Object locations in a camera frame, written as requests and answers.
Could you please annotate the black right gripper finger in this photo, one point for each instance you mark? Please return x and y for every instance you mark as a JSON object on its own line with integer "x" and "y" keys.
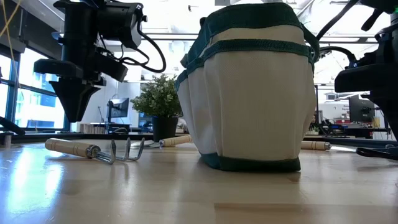
{"x": 390, "y": 109}

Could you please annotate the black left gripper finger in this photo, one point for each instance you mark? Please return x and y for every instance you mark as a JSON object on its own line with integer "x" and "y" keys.
{"x": 83, "y": 96}
{"x": 68, "y": 93}

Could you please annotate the black pruning shears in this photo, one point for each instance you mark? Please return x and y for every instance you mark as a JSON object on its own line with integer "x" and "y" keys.
{"x": 367, "y": 152}

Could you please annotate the cream green-trimmed gardening bag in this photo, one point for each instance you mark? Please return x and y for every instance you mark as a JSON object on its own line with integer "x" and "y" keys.
{"x": 248, "y": 109}

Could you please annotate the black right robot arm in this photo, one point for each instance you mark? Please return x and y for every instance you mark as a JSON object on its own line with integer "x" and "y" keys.
{"x": 387, "y": 46}

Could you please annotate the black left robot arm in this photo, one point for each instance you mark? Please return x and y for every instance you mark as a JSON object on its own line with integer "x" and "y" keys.
{"x": 77, "y": 3}

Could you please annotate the black computer monitor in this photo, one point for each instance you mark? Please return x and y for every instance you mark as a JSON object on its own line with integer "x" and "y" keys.
{"x": 360, "y": 109}

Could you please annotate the computer monitor on stand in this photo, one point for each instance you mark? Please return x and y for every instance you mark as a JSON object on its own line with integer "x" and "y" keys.
{"x": 119, "y": 107}

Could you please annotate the green plant in black pot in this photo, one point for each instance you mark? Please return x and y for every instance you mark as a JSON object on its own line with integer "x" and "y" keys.
{"x": 164, "y": 127}

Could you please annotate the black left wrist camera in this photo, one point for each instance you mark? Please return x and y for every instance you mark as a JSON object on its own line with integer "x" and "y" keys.
{"x": 121, "y": 25}

